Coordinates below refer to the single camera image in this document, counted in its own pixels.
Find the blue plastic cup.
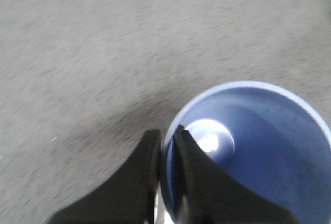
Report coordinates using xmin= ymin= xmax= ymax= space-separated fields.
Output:
xmin=160 ymin=81 xmax=330 ymax=223

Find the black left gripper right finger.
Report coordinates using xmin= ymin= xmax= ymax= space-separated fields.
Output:
xmin=172 ymin=125 xmax=298 ymax=223

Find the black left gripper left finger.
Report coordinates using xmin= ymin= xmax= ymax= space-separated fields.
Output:
xmin=48 ymin=129 xmax=161 ymax=223

